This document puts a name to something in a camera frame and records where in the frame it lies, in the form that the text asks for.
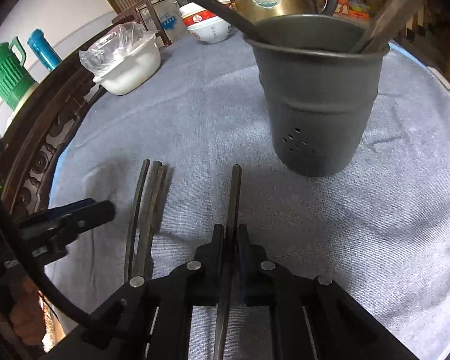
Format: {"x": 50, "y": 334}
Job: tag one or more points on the orange cardboard box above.
{"x": 353, "y": 8}

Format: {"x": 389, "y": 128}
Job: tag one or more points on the person left hand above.
{"x": 27, "y": 316}

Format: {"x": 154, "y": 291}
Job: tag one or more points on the blue thermos flask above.
{"x": 43, "y": 50}

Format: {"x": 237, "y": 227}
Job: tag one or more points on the dark metal chopstick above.
{"x": 159, "y": 195}
{"x": 378, "y": 30}
{"x": 131, "y": 232}
{"x": 229, "y": 257}
{"x": 393, "y": 26}
{"x": 145, "y": 221}

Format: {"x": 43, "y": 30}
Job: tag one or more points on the grey metal utensil holder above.
{"x": 319, "y": 94}

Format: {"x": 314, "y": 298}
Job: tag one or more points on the white pot with plastic bag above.
{"x": 122, "y": 60}

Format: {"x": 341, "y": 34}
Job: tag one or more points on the dark carved wooden sideboard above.
{"x": 40, "y": 132}

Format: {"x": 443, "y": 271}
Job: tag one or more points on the stacked red white bowls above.
{"x": 204, "y": 25}

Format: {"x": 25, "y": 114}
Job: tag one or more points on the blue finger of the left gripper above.
{"x": 60, "y": 211}
{"x": 36, "y": 227}

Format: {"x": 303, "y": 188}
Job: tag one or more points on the grey table cloth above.
{"x": 380, "y": 228}

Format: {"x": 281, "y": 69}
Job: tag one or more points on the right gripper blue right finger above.
{"x": 252, "y": 279}

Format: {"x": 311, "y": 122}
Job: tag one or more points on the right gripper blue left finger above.
{"x": 207, "y": 279}

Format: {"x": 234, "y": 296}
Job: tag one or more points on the green thermos flask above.
{"x": 15, "y": 80}

